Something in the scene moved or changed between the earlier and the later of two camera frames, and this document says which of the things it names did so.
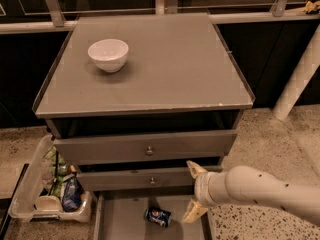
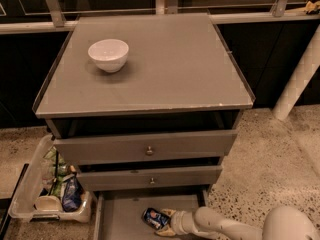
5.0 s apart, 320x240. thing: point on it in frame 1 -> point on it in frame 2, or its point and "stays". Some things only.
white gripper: x=201 y=188 -> x=177 y=222
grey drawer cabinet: x=142 y=101 stays
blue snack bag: x=73 y=195 stays
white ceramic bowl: x=109 y=55 stays
